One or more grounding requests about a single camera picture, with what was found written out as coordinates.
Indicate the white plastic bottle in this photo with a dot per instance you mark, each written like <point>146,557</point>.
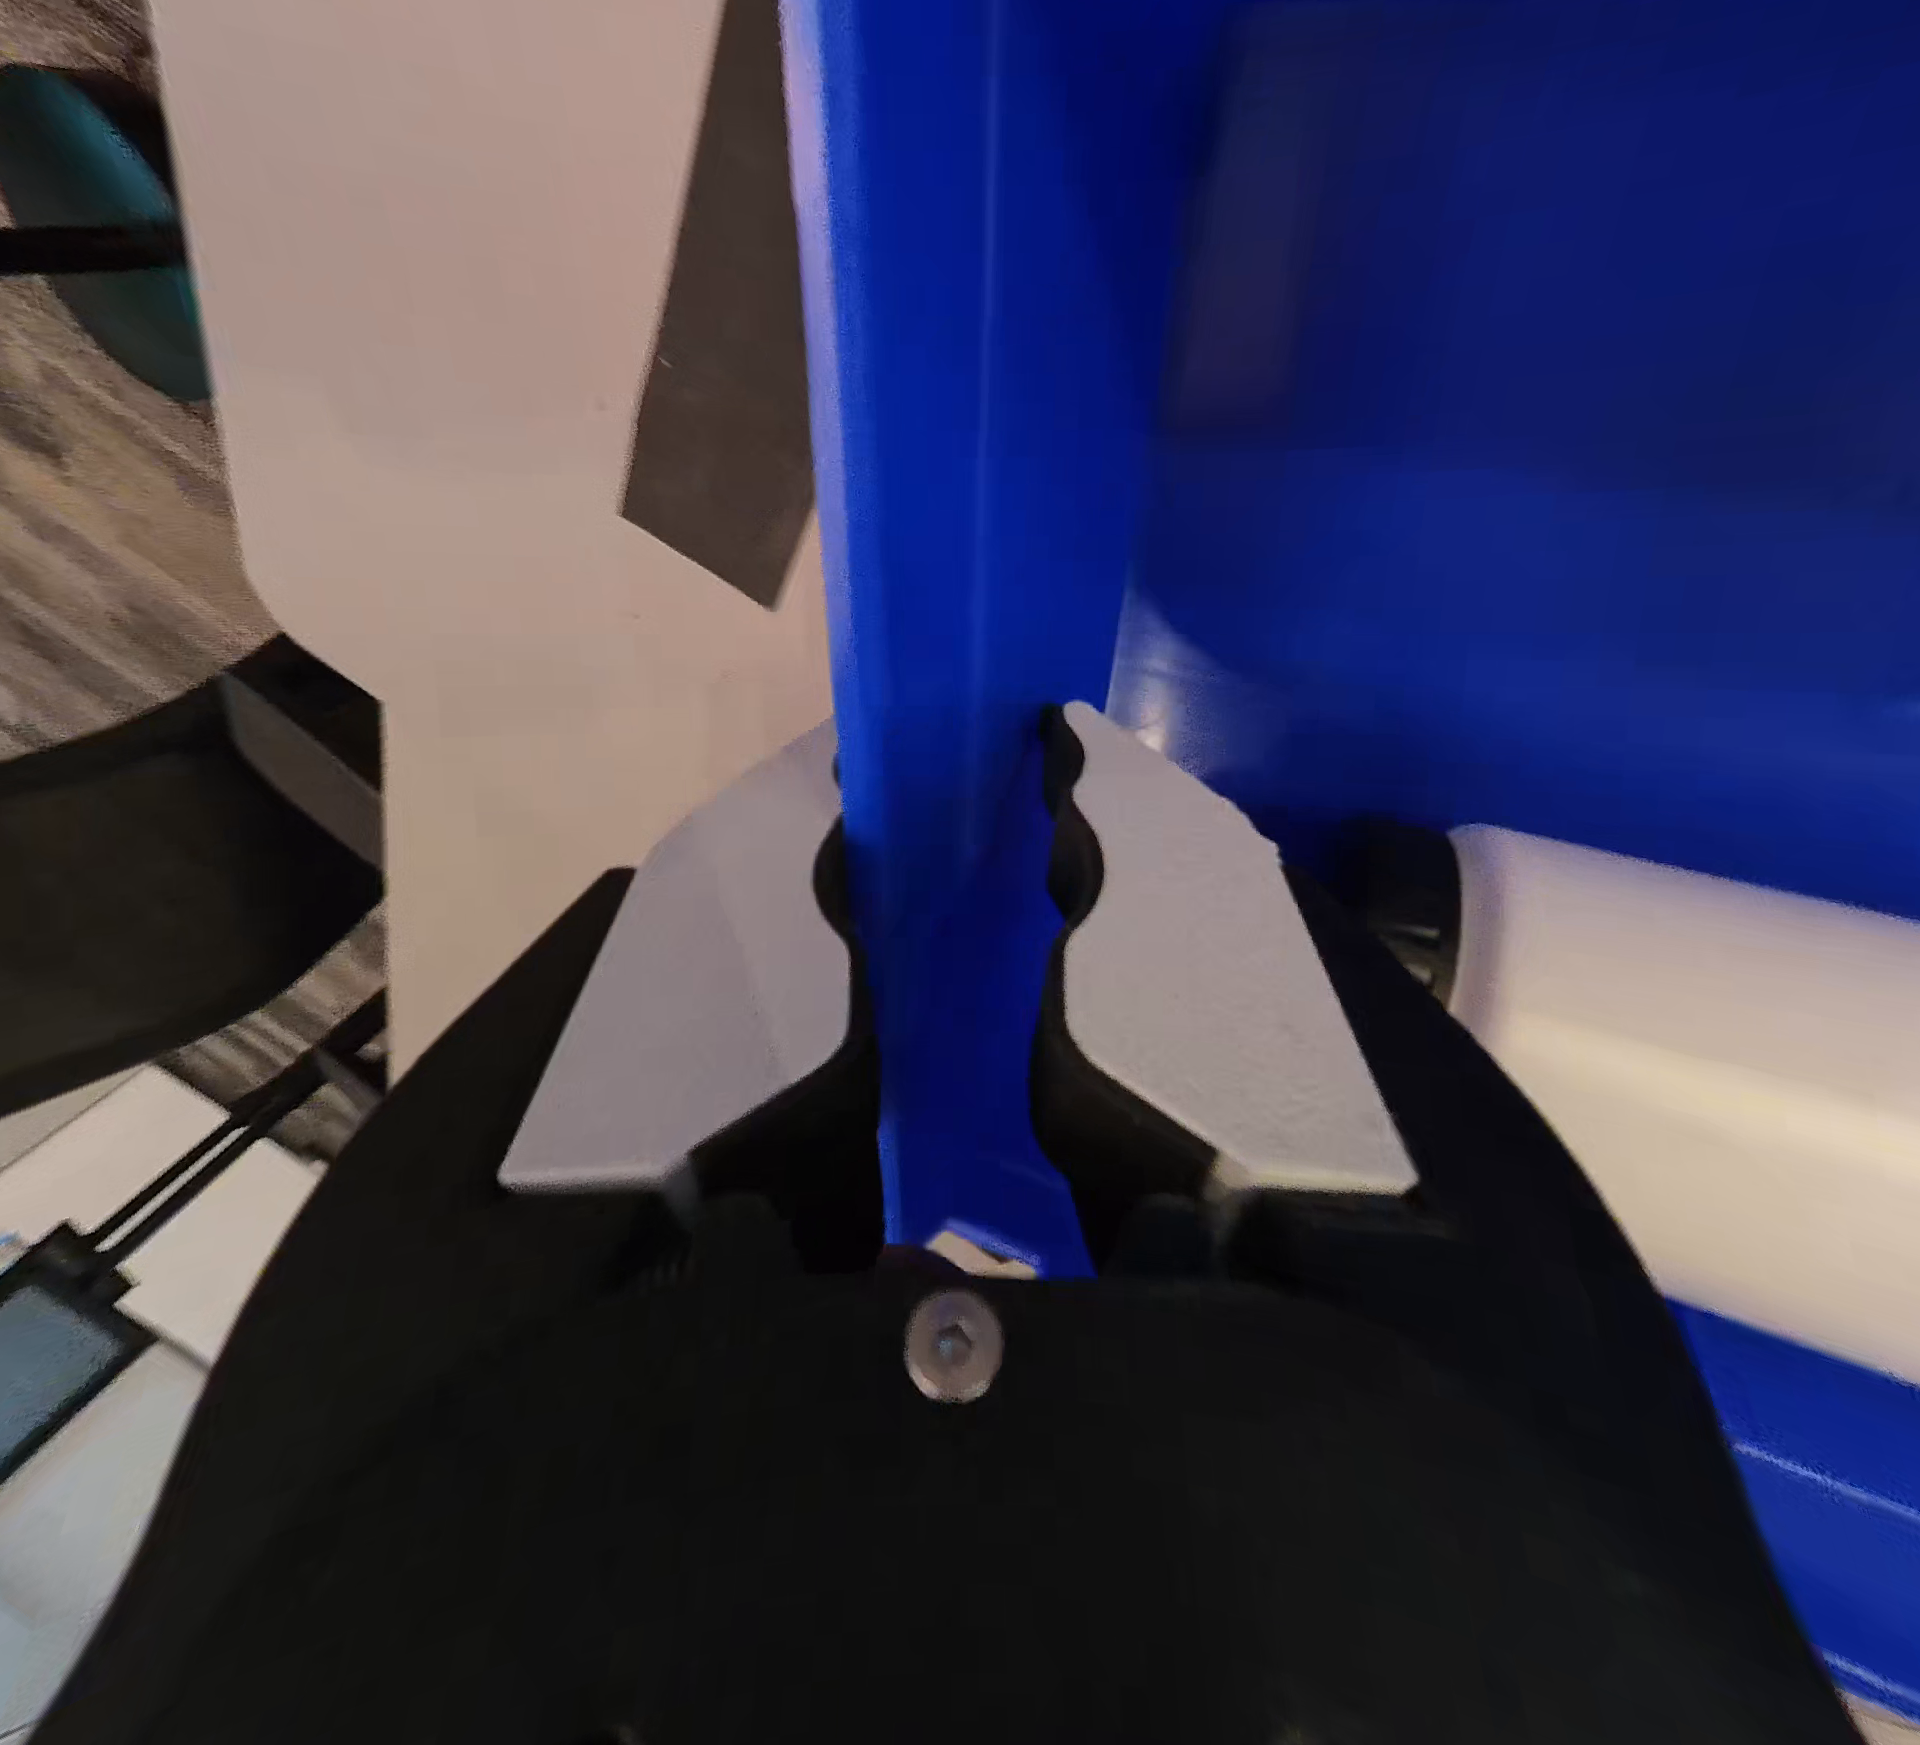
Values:
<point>1695,1070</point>

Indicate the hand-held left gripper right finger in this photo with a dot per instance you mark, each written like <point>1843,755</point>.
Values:
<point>1215,1010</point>

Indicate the blue plastic bin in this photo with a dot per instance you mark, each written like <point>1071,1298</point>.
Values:
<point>976,275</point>

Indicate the black bottle lid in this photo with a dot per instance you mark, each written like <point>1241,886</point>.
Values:
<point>1401,906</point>

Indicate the short black tape strip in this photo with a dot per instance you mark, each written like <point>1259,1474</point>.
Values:
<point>720,351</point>

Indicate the black device with screen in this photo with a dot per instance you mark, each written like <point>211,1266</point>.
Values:
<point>60,1356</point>

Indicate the teal round object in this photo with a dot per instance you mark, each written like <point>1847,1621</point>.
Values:
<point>91,200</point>

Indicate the black chair seat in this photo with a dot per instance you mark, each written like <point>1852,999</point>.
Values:
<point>148,906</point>

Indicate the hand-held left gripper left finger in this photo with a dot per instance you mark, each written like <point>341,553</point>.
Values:
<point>690,1010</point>

